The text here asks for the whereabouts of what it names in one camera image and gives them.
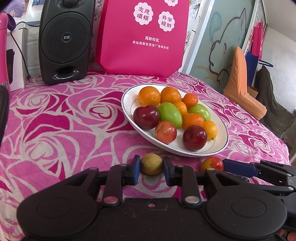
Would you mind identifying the small tan fruit back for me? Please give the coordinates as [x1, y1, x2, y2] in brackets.
[140, 153, 163, 176]

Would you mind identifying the green fruit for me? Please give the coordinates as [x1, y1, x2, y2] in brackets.
[157, 102, 183, 128]
[188, 104, 211, 121]

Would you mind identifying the yellow orange pile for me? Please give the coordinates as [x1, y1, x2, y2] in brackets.
[173, 101, 187, 116]

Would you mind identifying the large orange pile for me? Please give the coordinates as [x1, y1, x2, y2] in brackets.
[161, 87, 182, 103]
[182, 93, 199, 110]

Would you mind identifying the large orange pile top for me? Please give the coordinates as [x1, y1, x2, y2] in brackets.
[161, 87, 182, 103]

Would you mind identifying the dark red plum front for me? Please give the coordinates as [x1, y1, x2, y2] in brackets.
[183, 125, 208, 151]

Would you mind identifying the dark red plum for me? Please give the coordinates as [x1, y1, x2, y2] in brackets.
[183, 125, 208, 151]
[133, 105, 160, 130]

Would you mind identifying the red pink plum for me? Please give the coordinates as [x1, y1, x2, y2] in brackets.
[155, 121, 177, 144]

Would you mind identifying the small yellow orange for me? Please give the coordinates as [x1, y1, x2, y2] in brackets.
[203, 120, 218, 140]

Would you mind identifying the dark covered chair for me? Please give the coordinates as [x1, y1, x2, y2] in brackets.
[254, 66, 295, 137]

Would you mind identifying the dark red plum back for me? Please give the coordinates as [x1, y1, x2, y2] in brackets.
[133, 105, 160, 130]

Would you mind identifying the green fruit on plate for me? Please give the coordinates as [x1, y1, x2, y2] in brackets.
[188, 104, 211, 121]

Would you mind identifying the white round plate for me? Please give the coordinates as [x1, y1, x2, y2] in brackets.
[121, 84, 229, 157]

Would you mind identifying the pink rose tablecloth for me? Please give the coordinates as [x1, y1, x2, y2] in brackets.
[1, 70, 290, 240]

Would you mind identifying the orange covered chair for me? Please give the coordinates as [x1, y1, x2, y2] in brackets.
[223, 46, 267, 120]

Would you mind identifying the orange on plate back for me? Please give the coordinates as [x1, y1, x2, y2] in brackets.
[137, 86, 161, 106]

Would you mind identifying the pink blue hanging bag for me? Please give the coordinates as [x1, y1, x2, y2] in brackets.
[245, 22, 273, 86]

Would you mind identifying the pink tote bag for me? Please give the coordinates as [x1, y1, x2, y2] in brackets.
[95, 0, 190, 77]

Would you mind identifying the painted glass door panel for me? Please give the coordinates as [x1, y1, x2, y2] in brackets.
[179, 1, 266, 92]

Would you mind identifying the pink thermos bottle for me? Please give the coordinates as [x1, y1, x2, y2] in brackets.
[0, 13, 11, 97]

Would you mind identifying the black speaker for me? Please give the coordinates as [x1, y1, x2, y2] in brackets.
[39, 0, 95, 85]

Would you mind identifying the black cable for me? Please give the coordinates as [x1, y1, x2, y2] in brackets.
[9, 21, 40, 79]

